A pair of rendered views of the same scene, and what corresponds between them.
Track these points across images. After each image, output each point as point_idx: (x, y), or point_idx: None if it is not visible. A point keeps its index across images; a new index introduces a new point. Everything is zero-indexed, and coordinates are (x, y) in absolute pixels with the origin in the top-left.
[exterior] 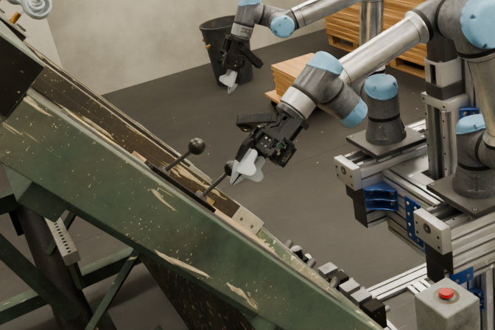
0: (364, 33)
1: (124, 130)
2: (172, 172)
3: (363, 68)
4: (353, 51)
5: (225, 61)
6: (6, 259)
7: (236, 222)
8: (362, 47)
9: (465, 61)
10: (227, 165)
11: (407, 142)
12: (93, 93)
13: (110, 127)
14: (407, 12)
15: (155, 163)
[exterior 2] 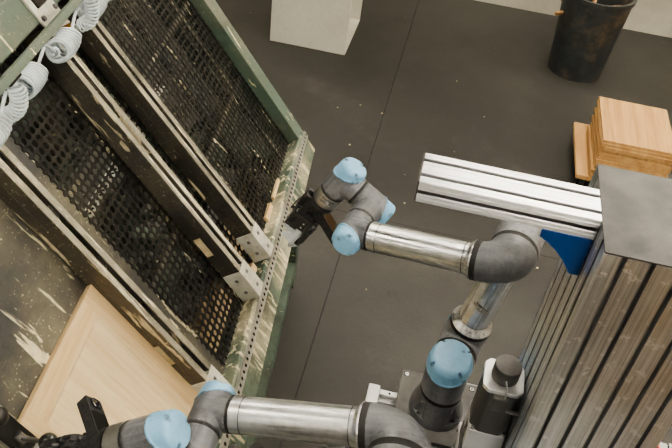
0: (475, 289)
1: (84, 263)
2: (131, 320)
3: (259, 433)
4: (266, 405)
5: (288, 218)
6: None
7: (194, 391)
8: (277, 408)
9: (505, 446)
10: (41, 439)
11: (441, 440)
12: (147, 159)
13: (69, 254)
14: (359, 406)
15: (113, 304)
